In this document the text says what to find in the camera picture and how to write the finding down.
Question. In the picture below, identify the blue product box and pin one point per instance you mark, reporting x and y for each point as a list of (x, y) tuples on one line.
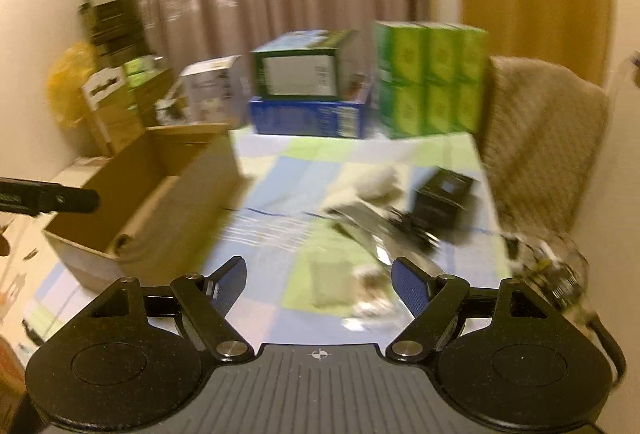
[(313, 118)]

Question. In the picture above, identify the silver foil bag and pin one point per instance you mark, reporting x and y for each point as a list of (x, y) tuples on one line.
[(387, 239)]

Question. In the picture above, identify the white charger adapter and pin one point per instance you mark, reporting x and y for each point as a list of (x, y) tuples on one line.
[(374, 184)]

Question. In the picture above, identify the small clear plastic bag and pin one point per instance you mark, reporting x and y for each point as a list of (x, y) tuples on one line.
[(363, 289)]

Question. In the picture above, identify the beige quilted chair cover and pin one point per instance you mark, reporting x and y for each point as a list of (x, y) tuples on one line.
[(543, 135)]

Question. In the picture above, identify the green product box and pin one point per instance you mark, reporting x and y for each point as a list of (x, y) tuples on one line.
[(309, 64)]

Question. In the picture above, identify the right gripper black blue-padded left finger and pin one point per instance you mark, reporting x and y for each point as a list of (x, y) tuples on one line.
[(204, 303)]

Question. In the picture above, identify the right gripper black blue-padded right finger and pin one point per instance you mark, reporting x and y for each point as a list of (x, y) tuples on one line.
[(435, 304)]

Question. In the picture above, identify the glass kettle with black handle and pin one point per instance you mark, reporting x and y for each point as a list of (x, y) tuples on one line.
[(553, 266)]

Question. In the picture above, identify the yellow plastic bag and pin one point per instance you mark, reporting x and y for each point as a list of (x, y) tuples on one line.
[(66, 77)]

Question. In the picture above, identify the white printed box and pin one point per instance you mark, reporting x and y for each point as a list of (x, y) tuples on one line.
[(217, 90)]

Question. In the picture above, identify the black shaver box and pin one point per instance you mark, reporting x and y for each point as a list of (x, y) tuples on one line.
[(441, 199)]

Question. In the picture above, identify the green tissue pack bundle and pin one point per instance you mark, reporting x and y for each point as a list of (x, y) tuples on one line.
[(430, 77)]

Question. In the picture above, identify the checked bed sheet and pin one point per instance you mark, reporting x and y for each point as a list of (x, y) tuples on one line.
[(276, 223)]

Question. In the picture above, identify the white cut-out cardboard box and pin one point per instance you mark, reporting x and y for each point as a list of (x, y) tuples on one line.
[(112, 110)]

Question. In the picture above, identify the brown cardboard box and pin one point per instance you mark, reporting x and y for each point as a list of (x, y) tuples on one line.
[(160, 200)]

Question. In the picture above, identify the black folding cart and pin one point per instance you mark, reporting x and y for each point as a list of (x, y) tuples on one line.
[(115, 30)]

